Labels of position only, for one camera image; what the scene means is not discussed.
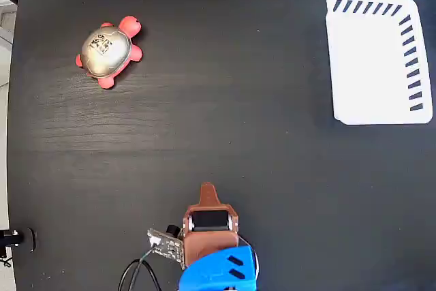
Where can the brown gripper black servo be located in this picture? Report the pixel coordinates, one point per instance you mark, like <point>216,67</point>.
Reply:
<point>210,239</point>

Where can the red turtle toy silver shell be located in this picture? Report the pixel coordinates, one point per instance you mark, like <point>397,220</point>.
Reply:
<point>105,50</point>

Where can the white slotted tray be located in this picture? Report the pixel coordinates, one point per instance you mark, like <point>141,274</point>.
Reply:
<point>368,73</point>

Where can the black table clamp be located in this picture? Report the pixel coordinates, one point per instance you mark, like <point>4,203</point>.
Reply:
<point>17,238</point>

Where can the bare camera circuit board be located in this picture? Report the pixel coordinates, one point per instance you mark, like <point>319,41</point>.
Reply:
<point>167,246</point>

